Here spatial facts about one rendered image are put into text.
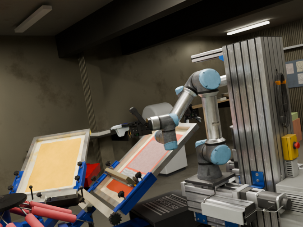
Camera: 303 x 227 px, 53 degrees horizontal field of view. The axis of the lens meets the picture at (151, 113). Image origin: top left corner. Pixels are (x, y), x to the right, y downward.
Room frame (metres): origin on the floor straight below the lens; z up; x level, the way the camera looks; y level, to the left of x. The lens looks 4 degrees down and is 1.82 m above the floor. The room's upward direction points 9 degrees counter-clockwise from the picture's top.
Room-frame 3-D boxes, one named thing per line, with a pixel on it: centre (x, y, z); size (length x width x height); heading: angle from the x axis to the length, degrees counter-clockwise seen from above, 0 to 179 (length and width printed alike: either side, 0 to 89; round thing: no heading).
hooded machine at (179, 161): (6.73, -0.12, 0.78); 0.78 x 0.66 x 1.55; 40
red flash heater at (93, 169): (3.18, 0.93, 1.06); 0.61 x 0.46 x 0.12; 178
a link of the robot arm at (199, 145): (1.82, -0.30, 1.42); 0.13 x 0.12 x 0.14; 16
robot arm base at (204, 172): (1.82, -0.29, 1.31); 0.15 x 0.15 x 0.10
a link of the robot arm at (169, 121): (1.62, -0.08, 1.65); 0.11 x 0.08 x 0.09; 106
